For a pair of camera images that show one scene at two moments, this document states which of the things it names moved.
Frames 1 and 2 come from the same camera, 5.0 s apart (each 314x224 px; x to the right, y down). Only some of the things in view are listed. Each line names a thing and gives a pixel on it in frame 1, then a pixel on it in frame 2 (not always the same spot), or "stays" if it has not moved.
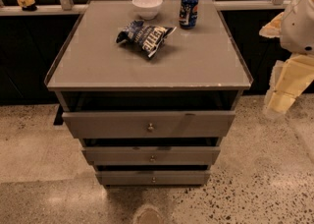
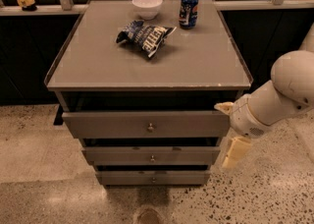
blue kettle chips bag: x=146 y=38 stays
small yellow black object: x=26 y=3 stays
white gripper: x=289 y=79 -> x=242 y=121
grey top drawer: x=213 y=124 stays
